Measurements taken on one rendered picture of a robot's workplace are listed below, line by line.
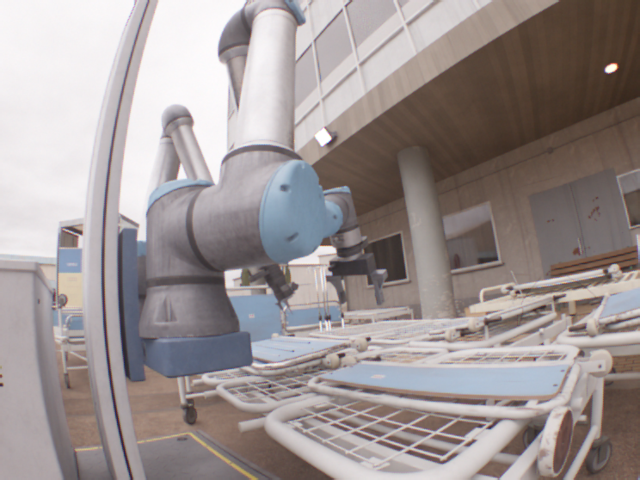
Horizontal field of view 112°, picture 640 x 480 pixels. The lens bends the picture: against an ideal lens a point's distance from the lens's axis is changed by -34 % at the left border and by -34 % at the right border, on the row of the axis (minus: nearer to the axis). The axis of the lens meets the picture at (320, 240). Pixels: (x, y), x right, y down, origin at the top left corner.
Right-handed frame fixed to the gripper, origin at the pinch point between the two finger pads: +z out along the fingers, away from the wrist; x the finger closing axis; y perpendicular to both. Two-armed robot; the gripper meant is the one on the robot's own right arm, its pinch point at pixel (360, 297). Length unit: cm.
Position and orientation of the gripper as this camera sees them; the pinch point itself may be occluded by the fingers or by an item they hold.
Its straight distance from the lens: 101.2
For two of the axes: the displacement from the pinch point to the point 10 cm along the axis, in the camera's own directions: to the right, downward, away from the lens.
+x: 8.0, -0.8, -6.0
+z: 2.5, 9.5, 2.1
